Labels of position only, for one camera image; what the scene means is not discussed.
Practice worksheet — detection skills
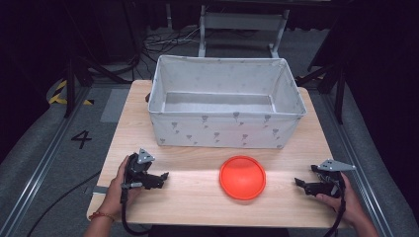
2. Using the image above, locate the white fabric storage box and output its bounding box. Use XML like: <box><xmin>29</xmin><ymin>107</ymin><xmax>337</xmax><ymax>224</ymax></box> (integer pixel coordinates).
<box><xmin>147</xmin><ymin>54</ymin><xmax>308</xmax><ymax>150</ymax></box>

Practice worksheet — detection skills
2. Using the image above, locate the person's left hand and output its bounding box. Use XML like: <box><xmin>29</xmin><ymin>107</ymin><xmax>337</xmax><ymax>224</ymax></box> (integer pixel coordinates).
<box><xmin>97</xmin><ymin>154</ymin><xmax>143</xmax><ymax>216</ymax></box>

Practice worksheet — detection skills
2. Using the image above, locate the left hand-held gripper black cable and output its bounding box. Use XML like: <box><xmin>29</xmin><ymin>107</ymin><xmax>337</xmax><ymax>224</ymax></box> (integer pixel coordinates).
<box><xmin>120</xmin><ymin>188</ymin><xmax>153</xmax><ymax>237</ymax></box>

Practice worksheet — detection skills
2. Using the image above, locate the yellow black hazard tape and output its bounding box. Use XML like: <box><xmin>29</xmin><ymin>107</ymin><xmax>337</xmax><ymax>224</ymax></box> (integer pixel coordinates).
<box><xmin>47</xmin><ymin>79</ymin><xmax>95</xmax><ymax>107</ymax></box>

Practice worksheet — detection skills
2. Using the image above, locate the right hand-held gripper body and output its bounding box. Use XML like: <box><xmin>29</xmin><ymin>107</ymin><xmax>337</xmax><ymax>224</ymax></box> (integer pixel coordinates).
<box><xmin>315</xmin><ymin>159</ymin><xmax>357</xmax><ymax>199</ymax></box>

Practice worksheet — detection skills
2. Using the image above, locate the orange round plastic plate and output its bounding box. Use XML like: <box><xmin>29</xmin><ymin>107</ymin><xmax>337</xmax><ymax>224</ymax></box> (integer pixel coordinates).
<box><xmin>218</xmin><ymin>155</ymin><xmax>267</xmax><ymax>201</ymax></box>

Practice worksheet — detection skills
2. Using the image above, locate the hand-held gripper black cable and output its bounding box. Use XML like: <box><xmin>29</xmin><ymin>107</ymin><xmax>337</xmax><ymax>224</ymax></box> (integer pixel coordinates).
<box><xmin>120</xmin><ymin>188</ymin><xmax>153</xmax><ymax>237</ymax></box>
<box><xmin>324</xmin><ymin>184</ymin><xmax>348</xmax><ymax>237</ymax></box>

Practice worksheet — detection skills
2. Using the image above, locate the right hand-held gripper black cable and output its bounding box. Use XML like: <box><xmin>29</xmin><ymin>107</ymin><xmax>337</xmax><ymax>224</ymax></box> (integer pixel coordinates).
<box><xmin>324</xmin><ymin>184</ymin><xmax>348</xmax><ymax>237</ymax></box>

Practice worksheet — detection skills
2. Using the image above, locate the person's right hand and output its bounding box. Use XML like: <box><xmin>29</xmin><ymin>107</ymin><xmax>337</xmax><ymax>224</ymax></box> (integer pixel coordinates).
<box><xmin>314</xmin><ymin>172</ymin><xmax>362</xmax><ymax>229</ymax></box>

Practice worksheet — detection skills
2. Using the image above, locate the bundle of floor cables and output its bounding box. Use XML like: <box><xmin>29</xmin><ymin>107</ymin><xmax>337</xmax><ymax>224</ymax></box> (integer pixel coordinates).
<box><xmin>140</xmin><ymin>27</ymin><xmax>203</xmax><ymax>65</ymax></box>

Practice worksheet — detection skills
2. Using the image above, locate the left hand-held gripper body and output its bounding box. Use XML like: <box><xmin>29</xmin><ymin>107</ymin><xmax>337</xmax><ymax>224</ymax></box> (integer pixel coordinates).
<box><xmin>121</xmin><ymin>147</ymin><xmax>156</xmax><ymax>199</ymax></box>

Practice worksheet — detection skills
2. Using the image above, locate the black floor cable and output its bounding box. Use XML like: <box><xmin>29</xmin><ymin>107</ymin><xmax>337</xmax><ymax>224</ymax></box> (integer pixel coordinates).
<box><xmin>26</xmin><ymin>169</ymin><xmax>103</xmax><ymax>237</ymax></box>

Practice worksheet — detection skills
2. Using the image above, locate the grey metal floor rail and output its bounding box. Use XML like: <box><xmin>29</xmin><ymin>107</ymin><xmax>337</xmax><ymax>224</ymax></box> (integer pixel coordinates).
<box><xmin>320</xmin><ymin>94</ymin><xmax>396</xmax><ymax>237</ymax></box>
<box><xmin>0</xmin><ymin>86</ymin><xmax>93</xmax><ymax>237</ymax></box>

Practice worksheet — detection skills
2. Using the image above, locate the grey tape strip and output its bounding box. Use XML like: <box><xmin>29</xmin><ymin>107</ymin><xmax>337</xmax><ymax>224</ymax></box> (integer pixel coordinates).
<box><xmin>91</xmin><ymin>185</ymin><xmax>111</xmax><ymax>196</ymax></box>

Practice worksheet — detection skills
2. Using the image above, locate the red bracelet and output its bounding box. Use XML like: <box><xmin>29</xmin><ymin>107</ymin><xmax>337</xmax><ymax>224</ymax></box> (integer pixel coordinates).
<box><xmin>88</xmin><ymin>210</ymin><xmax>117</xmax><ymax>222</ymax></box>

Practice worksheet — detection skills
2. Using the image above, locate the grey metal stand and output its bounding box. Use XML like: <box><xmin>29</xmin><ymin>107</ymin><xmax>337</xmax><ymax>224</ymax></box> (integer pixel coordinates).
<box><xmin>197</xmin><ymin>4</ymin><xmax>291</xmax><ymax>59</ymax></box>

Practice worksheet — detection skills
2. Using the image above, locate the black tripod stand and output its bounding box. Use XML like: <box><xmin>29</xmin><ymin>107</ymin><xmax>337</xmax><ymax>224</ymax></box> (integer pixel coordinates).
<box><xmin>60</xmin><ymin>29</ymin><xmax>139</xmax><ymax>119</ymax></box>
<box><xmin>295</xmin><ymin>58</ymin><xmax>349</xmax><ymax>125</ymax></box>

